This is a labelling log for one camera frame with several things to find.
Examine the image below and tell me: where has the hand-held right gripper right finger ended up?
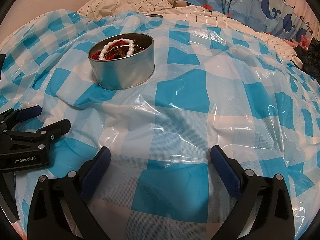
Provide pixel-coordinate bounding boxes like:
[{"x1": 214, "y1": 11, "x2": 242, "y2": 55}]
[{"x1": 210, "y1": 145, "x2": 295, "y2": 240}]

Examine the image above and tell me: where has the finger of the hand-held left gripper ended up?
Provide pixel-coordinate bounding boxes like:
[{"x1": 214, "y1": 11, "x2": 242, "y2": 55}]
[
  {"x1": 0, "y1": 118, "x2": 72, "y2": 152},
  {"x1": 0, "y1": 105, "x2": 43, "y2": 131}
]

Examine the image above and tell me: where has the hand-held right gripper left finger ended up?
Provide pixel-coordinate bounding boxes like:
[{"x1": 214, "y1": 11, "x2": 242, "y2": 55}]
[{"x1": 27, "y1": 146, "x2": 112, "y2": 240}]

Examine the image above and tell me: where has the round silver metal tin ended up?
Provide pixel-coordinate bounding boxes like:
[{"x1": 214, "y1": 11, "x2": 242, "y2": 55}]
[{"x1": 87, "y1": 33, "x2": 155, "y2": 90}]

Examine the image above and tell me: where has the red cord bracelet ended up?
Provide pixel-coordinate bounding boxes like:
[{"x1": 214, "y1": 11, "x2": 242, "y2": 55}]
[{"x1": 90, "y1": 39, "x2": 127, "y2": 61}]

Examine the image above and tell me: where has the blue white checked plastic sheet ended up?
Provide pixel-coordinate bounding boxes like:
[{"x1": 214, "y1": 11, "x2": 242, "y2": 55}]
[{"x1": 0, "y1": 9, "x2": 320, "y2": 238}]

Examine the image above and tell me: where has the silver bangle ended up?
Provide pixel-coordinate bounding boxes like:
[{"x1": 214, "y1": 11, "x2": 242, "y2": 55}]
[{"x1": 104, "y1": 43, "x2": 138, "y2": 58}]

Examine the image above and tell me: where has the dark clothing pile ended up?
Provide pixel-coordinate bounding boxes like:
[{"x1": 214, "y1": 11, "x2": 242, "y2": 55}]
[{"x1": 296, "y1": 37, "x2": 320, "y2": 81}]

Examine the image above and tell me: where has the pink red garment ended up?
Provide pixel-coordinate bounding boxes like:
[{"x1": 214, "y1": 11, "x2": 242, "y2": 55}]
[{"x1": 284, "y1": 35, "x2": 305, "y2": 52}]

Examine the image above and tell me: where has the white striped duvet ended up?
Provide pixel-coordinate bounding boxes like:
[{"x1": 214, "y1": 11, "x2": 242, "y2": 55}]
[{"x1": 76, "y1": 0, "x2": 298, "y2": 61}]

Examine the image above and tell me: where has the white bead bracelet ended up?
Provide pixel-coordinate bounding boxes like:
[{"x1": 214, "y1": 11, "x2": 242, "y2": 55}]
[{"x1": 98, "y1": 38, "x2": 136, "y2": 61}]

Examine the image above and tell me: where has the dark bead bracelet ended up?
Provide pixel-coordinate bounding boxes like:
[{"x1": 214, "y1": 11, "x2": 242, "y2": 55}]
[{"x1": 117, "y1": 38, "x2": 146, "y2": 55}]

